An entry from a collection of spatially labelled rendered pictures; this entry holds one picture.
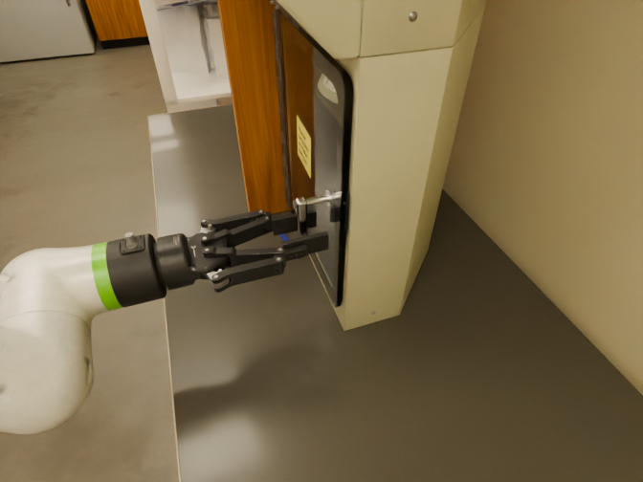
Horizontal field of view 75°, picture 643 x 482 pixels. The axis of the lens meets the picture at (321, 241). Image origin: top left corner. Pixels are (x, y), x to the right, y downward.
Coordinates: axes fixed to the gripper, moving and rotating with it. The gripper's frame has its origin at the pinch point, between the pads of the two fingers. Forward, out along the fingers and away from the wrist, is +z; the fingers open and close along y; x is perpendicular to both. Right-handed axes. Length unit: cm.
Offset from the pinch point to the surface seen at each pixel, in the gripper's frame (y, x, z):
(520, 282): -5.6, 20.6, 43.0
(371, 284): -5.1, 9.7, 10.0
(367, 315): -5.1, 17.7, 10.0
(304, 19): -5.2, -30.7, -0.3
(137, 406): 50, 115, -55
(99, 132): 292, 114, -79
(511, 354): -18.7, 20.6, 30.8
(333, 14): -5.2, -30.8, 2.6
